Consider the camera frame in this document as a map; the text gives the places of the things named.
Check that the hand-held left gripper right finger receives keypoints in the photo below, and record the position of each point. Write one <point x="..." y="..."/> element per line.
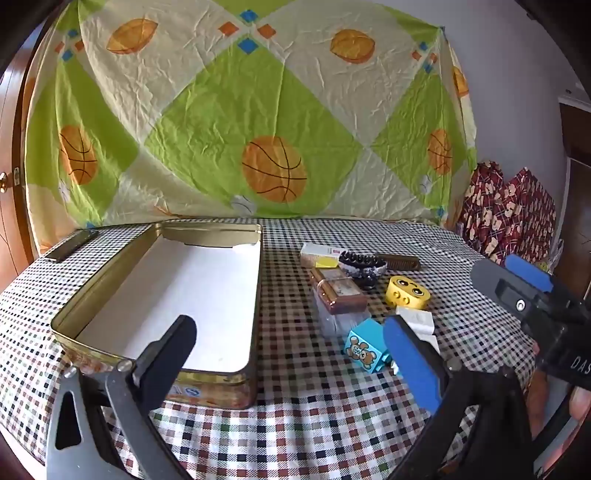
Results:
<point x="415" y="364"/>

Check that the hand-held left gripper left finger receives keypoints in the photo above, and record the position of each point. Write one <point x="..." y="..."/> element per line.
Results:
<point x="171" y="350"/>

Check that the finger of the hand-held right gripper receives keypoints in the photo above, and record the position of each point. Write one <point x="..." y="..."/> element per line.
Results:
<point x="503" y="286"/>
<point x="528" y="273"/>

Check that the small white box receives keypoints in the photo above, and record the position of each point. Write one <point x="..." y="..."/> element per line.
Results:
<point x="415" y="318"/>

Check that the blue bear toy block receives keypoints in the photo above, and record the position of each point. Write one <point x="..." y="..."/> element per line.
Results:
<point x="362" y="348"/>

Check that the gold tin box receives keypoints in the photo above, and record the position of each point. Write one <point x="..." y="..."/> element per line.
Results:
<point x="184" y="286"/>

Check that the yellow face toy block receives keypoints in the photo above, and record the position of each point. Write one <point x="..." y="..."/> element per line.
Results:
<point x="411" y="290"/>

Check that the clear plastic box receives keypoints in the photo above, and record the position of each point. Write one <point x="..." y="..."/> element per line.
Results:
<point x="339" y="325"/>

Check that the rose gold box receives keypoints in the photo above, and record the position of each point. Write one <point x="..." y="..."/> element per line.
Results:
<point x="341" y="295"/>

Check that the brown comb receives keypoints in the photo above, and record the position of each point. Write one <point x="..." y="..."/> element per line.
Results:
<point x="401" y="263"/>

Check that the white box with red label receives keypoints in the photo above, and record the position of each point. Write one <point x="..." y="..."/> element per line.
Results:
<point x="314" y="251"/>

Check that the person's right hand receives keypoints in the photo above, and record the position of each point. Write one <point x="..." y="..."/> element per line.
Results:
<point x="582" y="404"/>

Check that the small yellow toy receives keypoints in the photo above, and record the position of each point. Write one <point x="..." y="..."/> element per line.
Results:
<point x="543" y="266"/>

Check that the red bear print cloth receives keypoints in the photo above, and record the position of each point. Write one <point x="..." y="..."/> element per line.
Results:
<point x="508" y="217"/>

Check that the checkered tablecloth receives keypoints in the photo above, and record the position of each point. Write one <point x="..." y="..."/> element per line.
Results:
<point x="300" y="415"/>

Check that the wooden cabinet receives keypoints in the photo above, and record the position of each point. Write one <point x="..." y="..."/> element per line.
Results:
<point x="577" y="134"/>

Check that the green basketball print bedsheet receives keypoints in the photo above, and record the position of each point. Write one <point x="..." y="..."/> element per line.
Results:
<point x="207" y="115"/>

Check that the brass door knob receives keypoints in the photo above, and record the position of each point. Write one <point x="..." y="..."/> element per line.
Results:
<point x="2" y="181"/>

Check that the wooden door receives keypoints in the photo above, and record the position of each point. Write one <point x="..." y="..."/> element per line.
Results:
<point x="9" y="138"/>

